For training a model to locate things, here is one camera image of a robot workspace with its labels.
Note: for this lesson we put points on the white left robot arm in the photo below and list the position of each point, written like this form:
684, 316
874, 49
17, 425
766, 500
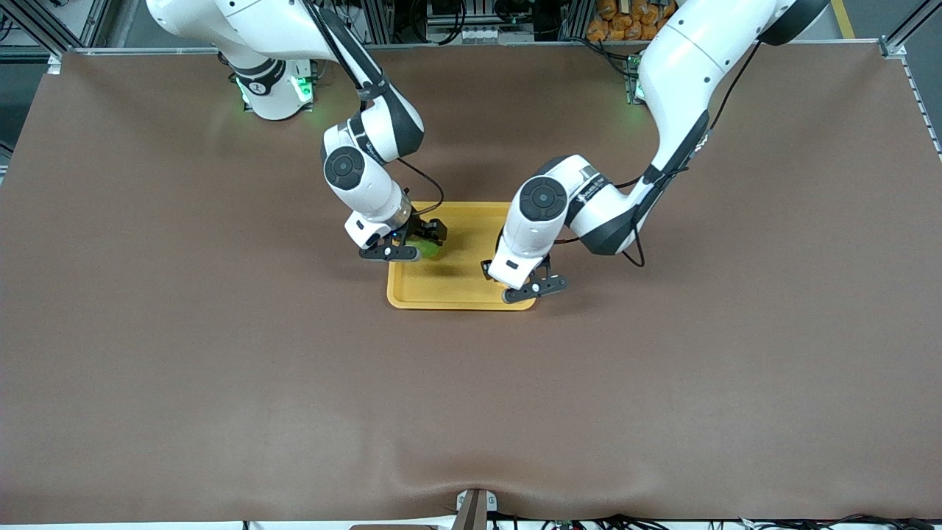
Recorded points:
684, 66

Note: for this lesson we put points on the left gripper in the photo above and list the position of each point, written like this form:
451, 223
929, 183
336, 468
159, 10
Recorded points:
485, 271

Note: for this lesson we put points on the aluminium frame post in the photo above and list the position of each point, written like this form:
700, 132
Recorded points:
575, 18
381, 18

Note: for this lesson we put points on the yellow plastic tray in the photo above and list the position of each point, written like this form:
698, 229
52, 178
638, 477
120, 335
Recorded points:
456, 280

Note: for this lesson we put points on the bag of orange bread rolls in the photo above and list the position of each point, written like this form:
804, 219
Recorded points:
625, 26

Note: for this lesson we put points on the brown table mat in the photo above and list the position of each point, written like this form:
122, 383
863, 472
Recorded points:
471, 405

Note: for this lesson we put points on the aluminium frame strut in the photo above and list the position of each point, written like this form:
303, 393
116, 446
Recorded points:
44, 29
901, 37

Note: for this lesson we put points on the grey control box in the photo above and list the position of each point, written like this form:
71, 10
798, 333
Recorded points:
464, 15

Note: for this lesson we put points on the green apple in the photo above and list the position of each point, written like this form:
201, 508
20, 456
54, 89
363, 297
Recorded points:
429, 250

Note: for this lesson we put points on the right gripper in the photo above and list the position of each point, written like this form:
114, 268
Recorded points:
422, 226

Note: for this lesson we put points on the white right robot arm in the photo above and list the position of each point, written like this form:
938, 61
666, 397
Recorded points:
243, 22

